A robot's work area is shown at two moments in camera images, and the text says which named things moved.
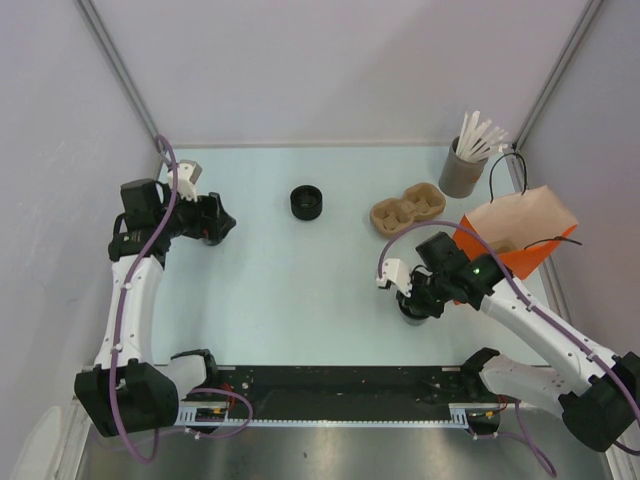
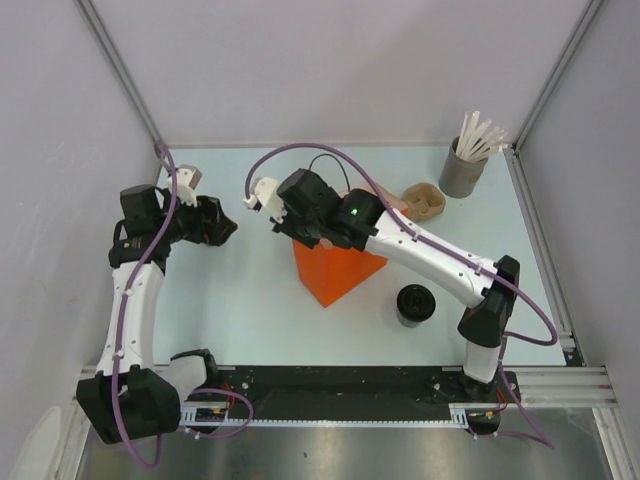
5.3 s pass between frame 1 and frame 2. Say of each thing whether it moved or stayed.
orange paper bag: moved
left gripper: stayed
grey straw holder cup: stayed
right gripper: moved
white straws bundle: stayed
